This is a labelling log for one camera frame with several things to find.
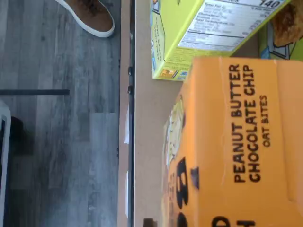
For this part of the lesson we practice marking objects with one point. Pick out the orange Bobo's peanut butter box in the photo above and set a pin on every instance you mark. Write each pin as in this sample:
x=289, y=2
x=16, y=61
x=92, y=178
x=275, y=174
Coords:
x=236, y=118

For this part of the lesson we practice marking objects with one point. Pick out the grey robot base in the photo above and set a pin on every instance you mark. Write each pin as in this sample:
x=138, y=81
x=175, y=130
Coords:
x=6, y=113

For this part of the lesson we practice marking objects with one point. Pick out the brown fibreboard shelf board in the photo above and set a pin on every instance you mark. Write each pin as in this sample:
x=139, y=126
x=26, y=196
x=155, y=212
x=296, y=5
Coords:
x=151, y=106

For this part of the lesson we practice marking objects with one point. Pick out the brown shoe with white sole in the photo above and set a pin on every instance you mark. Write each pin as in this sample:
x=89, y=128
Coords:
x=92, y=14

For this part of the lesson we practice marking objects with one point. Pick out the green Bobo's apple pie box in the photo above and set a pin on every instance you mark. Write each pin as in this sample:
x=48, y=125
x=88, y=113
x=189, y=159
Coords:
x=170, y=35
x=284, y=23

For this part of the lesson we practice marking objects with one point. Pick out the black metal shelf rack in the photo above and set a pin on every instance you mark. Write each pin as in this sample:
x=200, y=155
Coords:
x=132, y=142

